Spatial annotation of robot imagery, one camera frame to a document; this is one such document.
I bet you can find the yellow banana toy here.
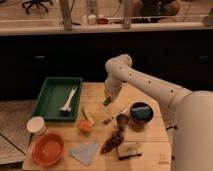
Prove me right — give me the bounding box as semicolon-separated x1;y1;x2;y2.
82;107;95;125

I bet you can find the small metal cup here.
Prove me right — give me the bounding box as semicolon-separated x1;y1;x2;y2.
116;114;129;131

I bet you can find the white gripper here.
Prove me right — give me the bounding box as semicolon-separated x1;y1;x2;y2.
105;76;122;100

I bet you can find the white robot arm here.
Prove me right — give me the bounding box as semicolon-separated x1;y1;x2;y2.
105;54;213;171

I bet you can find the seated person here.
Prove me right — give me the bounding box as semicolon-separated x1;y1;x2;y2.
132;0;180;23

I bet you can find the white cup on counter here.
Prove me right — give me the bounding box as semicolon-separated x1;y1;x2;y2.
88;15;97;25

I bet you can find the green plastic tray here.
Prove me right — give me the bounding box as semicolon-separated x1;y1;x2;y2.
32;77;83;122

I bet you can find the dark bowl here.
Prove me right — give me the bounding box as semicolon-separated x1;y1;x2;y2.
130;102;153;124

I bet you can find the orange plastic bowl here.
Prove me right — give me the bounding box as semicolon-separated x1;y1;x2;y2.
32;133;64;167

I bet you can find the white paper cup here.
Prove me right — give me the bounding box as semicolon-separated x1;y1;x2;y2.
27;116;46;135

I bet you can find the orange toy fruit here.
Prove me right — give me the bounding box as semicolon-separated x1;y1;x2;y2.
78;120;92;133

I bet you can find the red bowl on counter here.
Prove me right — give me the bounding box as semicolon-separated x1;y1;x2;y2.
97;18;109;25

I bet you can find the green pepper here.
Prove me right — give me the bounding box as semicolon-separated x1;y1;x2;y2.
103;97;111;106

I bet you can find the white plastic spatula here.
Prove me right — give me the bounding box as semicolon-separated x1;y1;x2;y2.
60;86;77;112

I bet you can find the black office chair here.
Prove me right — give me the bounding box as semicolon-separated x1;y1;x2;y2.
21;0;53;14

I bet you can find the teal sponge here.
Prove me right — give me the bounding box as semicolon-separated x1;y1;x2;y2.
132;108;150;120

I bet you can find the blue-grey cloth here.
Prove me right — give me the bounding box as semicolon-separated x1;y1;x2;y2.
69;142;99;166

